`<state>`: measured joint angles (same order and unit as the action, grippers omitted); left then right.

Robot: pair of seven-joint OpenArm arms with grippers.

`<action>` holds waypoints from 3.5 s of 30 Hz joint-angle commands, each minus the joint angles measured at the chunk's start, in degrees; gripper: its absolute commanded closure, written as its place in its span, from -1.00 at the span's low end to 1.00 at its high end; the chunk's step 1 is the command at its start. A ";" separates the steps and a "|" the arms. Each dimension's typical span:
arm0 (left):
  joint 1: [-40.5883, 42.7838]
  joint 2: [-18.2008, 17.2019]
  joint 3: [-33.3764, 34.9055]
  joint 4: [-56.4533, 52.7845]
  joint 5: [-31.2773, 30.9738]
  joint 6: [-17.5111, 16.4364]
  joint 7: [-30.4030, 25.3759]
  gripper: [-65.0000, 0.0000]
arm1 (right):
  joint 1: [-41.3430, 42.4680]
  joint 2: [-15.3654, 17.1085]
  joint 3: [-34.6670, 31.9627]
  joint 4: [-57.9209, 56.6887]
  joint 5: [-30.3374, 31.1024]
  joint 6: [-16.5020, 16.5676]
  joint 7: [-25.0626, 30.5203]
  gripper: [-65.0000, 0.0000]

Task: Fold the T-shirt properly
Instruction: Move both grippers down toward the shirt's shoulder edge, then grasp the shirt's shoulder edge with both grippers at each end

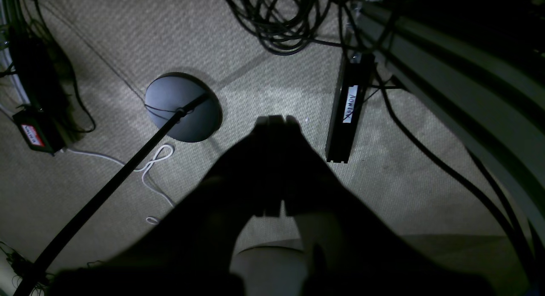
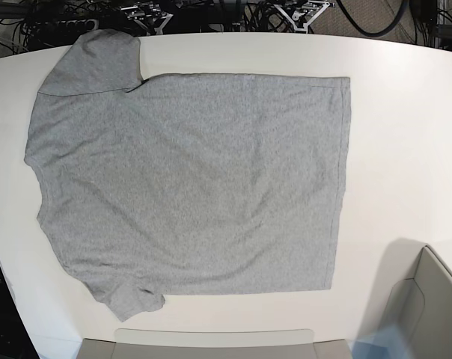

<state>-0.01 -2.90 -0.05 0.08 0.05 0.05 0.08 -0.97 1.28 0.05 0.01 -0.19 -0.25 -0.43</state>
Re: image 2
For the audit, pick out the grey T-shirt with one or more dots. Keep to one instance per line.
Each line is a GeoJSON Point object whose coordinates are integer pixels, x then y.
{"type": "Point", "coordinates": [187, 184]}

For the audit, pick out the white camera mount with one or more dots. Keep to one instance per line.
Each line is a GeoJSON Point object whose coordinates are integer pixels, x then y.
{"type": "Point", "coordinates": [301, 14]}
{"type": "Point", "coordinates": [152, 20]}

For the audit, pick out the beige bin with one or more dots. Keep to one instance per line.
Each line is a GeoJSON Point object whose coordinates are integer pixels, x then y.
{"type": "Point", "coordinates": [134, 343]}
{"type": "Point", "coordinates": [417, 321]}

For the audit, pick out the black power strip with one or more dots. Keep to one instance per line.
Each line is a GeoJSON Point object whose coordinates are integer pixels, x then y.
{"type": "Point", "coordinates": [70, 26]}

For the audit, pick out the beige bin right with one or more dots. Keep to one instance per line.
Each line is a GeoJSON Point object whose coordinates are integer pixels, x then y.
{"type": "Point", "coordinates": [417, 321]}

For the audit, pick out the beige bin front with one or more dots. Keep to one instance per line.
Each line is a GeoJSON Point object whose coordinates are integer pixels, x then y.
{"type": "Point", "coordinates": [134, 343]}

